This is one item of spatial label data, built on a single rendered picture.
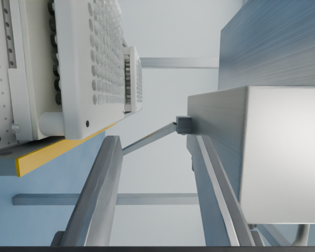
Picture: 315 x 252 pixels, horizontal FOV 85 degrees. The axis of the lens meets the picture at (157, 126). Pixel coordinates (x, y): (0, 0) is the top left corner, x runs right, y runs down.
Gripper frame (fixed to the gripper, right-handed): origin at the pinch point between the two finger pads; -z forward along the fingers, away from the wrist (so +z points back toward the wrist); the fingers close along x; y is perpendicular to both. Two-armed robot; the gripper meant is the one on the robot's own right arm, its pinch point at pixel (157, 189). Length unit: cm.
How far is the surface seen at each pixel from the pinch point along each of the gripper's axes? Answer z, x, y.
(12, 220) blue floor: -46, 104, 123
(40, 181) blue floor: -81, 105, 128
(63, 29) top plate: -14.1, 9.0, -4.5
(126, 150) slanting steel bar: -23.8, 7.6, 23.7
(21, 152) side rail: -5.6, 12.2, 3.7
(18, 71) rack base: -11.9, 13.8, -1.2
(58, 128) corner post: -9.2, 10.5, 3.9
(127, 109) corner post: -51, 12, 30
